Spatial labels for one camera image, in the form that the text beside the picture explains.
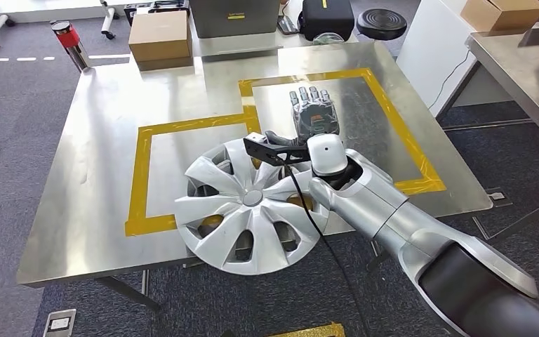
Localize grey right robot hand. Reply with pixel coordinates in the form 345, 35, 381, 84
263, 85, 342, 149

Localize grey plastic wheel cover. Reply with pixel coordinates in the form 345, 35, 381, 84
174, 138, 331, 276

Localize steel workbench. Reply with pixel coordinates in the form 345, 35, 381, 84
15, 41, 493, 312

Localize clear plastic bag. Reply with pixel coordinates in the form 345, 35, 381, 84
312, 31, 346, 46

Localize black handheld device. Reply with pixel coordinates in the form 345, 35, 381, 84
277, 15, 300, 37

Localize black carry bag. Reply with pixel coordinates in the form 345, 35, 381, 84
297, 0, 356, 42

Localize steel table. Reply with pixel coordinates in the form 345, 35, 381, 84
190, 31, 359, 59
436, 32, 539, 243

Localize black round stool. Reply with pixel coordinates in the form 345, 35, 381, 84
357, 8, 408, 41

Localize white partition panel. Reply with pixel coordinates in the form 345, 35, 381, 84
396, 0, 514, 117

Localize grey equipment case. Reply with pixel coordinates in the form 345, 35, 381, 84
189, 0, 282, 39

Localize brown cardboard box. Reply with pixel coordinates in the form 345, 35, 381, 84
460, 0, 539, 34
127, 10, 194, 72

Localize dark floor socket box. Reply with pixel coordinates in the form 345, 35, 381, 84
485, 187, 514, 209

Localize red-topped chrome stanchion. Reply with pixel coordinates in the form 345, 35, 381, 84
50, 20, 91, 73

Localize steel floor socket box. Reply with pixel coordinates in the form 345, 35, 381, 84
42, 308, 77, 337

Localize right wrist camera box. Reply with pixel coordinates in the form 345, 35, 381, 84
243, 132, 312, 167

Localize thin black wall cable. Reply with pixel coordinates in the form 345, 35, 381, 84
427, 48, 472, 112

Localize white wheeled frame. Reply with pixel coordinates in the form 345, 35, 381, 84
0, 0, 135, 57

